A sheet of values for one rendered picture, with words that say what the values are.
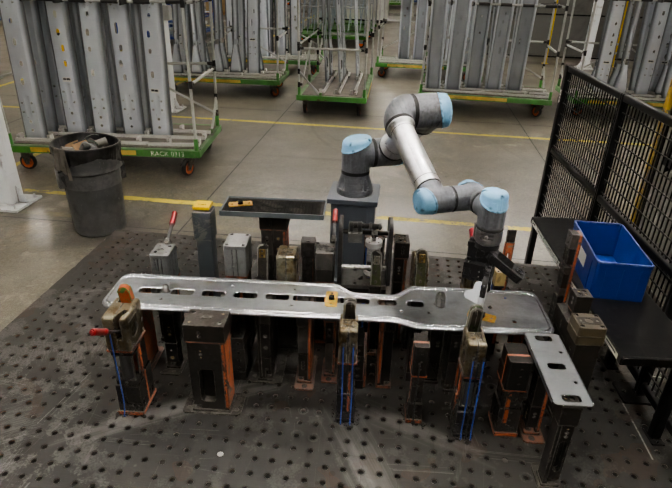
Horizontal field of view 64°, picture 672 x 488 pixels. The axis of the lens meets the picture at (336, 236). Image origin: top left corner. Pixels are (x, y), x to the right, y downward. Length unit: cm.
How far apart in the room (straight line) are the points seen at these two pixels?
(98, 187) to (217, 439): 297
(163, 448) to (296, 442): 38
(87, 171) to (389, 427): 317
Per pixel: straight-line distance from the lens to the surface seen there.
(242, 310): 168
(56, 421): 190
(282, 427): 172
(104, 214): 448
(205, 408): 179
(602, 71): 923
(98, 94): 613
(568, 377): 157
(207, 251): 206
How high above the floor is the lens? 195
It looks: 27 degrees down
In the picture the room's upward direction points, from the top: 2 degrees clockwise
